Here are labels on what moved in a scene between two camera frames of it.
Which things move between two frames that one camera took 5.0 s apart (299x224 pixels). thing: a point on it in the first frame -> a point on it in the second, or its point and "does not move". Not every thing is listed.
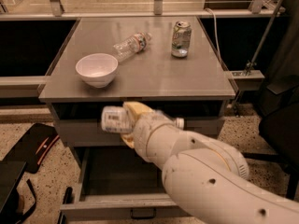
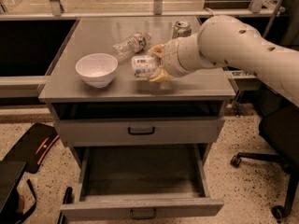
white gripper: (144, 131) -> (169, 60)
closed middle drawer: (89, 133) does not move
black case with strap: (10, 175) does not move
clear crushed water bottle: (133, 46) does not move
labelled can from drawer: (114, 119) -> (143, 64)
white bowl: (97, 70) does not move
